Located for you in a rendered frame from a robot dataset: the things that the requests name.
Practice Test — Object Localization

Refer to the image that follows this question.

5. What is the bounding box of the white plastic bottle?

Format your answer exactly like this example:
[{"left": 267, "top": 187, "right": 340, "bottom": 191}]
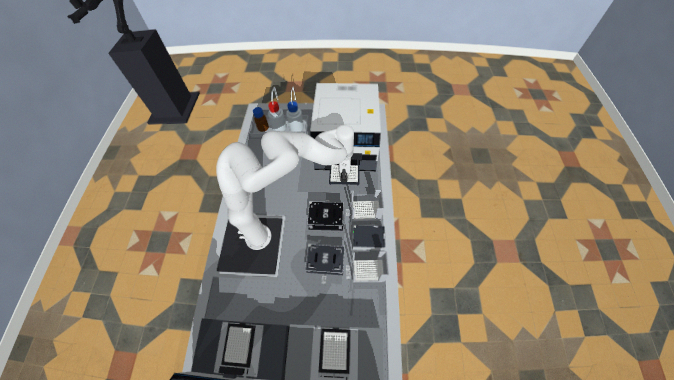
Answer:
[
  {"left": 286, "top": 109, "right": 304, "bottom": 132},
  {"left": 268, "top": 108, "right": 286, "bottom": 131}
]

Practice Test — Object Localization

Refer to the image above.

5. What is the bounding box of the brown glass bottle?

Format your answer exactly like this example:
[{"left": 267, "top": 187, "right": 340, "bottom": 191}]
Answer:
[{"left": 254, "top": 115, "right": 269, "bottom": 132}]

